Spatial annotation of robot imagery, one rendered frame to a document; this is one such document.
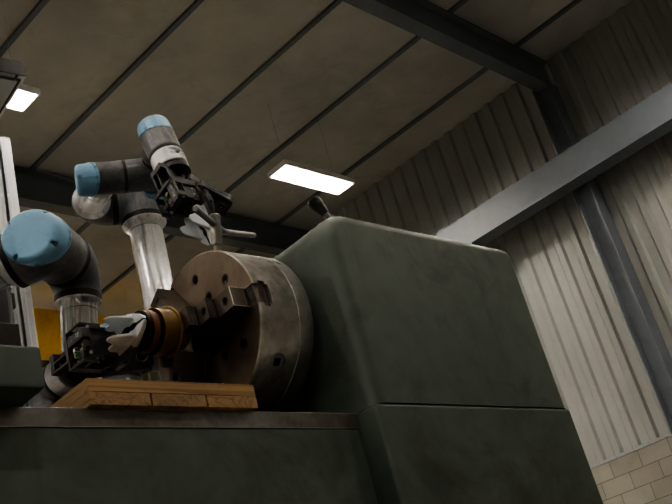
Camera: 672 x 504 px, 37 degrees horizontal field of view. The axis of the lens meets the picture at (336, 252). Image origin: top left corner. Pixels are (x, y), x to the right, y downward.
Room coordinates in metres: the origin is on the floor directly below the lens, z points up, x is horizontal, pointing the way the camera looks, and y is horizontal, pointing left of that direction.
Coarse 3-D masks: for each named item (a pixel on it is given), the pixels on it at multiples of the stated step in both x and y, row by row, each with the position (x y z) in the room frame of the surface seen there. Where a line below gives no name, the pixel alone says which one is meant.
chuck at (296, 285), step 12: (276, 264) 1.69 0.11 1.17; (288, 276) 1.68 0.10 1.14; (300, 288) 1.68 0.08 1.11; (300, 300) 1.67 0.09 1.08; (300, 312) 1.67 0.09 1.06; (300, 324) 1.67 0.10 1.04; (312, 324) 1.69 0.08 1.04; (300, 336) 1.67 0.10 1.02; (312, 336) 1.70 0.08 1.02; (300, 348) 1.68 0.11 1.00; (312, 348) 1.70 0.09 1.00; (300, 360) 1.69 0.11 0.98; (300, 372) 1.71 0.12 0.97; (300, 384) 1.73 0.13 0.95; (288, 396) 1.74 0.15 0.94; (276, 408) 1.75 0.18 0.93
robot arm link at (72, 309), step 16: (96, 272) 1.84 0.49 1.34; (64, 288) 1.82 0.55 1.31; (80, 288) 1.82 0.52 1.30; (96, 288) 1.85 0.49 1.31; (64, 304) 1.83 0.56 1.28; (80, 304) 1.83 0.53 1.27; (96, 304) 1.86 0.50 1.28; (64, 320) 1.83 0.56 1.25; (80, 320) 1.83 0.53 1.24; (96, 320) 1.86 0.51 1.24
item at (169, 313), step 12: (144, 312) 1.57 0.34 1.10; (156, 312) 1.59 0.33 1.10; (168, 312) 1.60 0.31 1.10; (156, 324) 1.57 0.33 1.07; (168, 324) 1.59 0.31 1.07; (180, 324) 1.60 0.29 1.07; (144, 336) 1.63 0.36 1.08; (156, 336) 1.58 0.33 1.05; (168, 336) 1.59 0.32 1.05; (180, 336) 1.61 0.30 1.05; (144, 348) 1.59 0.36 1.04; (156, 348) 1.60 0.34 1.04; (168, 348) 1.61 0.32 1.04; (180, 348) 1.65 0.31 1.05
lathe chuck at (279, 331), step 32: (224, 256) 1.64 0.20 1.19; (256, 256) 1.69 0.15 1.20; (192, 288) 1.71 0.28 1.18; (224, 288) 1.65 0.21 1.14; (288, 288) 1.66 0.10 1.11; (256, 320) 1.61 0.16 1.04; (288, 320) 1.65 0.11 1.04; (224, 352) 1.67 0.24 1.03; (256, 352) 1.62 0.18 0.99; (288, 352) 1.66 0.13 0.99; (256, 384) 1.66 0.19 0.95; (288, 384) 1.71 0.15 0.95
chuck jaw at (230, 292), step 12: (228, 288) 1.58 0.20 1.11; (240, 288) 1.60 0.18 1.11; (252, 288) 1.60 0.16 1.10; (264, 288) 1.62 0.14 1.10; (204, 300) 1.60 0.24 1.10; (216, 300) 1.61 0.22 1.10; (228, 300) 1.59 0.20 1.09; (240, 300) 1.59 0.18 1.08; (252, 300) 1.61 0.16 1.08; (264, 300) 1.62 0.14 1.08; (180, 312) 1.61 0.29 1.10; (192, 312) 1.61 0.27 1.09; (204, 312) 1.61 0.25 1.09; (216, 312) 1.61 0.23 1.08; (228, 312) 1.60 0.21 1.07; (240, 312) 1.62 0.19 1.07; (192, 324) 1.60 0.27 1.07; (204, 324) 1.61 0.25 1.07; (216, 324) 1.63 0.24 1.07; (228, 324) 1.65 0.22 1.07
